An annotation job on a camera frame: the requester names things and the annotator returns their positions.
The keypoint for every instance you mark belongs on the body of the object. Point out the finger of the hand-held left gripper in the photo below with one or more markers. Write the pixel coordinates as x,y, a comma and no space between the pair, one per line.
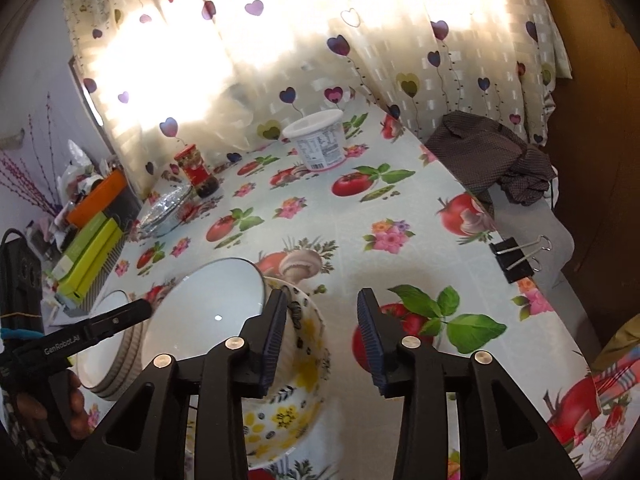
125,317

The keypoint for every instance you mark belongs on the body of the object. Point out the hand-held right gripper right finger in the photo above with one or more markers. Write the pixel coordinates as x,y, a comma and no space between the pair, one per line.
370,345

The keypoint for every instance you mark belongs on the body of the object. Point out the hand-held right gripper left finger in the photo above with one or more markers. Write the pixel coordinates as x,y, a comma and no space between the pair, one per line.
275,340

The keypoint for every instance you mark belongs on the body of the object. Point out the floral yellow black bowl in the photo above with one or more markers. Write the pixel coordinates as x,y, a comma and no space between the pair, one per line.
295,360

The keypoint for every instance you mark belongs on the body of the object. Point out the white ribbed plate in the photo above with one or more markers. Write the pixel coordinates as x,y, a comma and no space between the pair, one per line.
131,360
97,360
120,389

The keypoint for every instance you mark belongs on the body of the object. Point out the person's left forearm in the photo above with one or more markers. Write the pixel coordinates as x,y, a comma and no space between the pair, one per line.
25,452

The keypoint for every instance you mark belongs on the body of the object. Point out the person's left hand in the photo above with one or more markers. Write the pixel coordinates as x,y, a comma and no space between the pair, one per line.
80,410

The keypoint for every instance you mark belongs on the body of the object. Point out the lime green flat box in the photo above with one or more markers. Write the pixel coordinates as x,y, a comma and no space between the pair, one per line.
100,255
70,296

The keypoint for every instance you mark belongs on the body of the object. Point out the pale green flat box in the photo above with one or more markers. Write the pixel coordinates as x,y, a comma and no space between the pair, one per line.
82,245

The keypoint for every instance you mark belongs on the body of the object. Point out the aluminium foil tray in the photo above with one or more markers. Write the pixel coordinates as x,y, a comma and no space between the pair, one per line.
165,205
160,227

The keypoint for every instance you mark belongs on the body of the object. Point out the pink decorative branches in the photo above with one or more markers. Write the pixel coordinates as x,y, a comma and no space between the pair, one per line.
50,200

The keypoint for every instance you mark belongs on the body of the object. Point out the dark grey box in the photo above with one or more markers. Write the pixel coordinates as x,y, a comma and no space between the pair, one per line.
127,205

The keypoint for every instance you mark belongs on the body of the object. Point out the orange box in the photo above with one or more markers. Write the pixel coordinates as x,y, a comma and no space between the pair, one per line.
95,200

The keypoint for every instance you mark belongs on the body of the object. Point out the printed vegetable tablecloth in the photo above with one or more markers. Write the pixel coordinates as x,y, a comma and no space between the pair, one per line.
350,220

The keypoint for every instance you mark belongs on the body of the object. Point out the white plastic bag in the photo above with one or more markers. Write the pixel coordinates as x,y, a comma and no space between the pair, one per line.
75,157

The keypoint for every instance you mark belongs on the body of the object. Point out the red label sauce jar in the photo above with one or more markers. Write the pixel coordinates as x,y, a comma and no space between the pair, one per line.
195,170

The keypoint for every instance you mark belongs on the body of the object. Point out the black binder clip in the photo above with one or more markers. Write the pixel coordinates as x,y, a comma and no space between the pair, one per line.
515,262

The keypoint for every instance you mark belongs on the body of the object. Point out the white plastic tub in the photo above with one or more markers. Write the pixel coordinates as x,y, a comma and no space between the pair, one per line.
320,140

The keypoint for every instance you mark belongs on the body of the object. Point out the dark dotted cloth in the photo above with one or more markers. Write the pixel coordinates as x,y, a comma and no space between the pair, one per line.
480,150

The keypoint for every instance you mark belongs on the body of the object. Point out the plaid cloth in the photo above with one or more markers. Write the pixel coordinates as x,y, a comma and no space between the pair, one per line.
615,380

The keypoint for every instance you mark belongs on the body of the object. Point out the heart print curtain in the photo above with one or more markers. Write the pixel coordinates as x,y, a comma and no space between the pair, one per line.
300,35

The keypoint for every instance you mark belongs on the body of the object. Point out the brown wooden cabinet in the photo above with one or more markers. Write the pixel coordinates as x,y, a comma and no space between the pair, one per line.
600,135

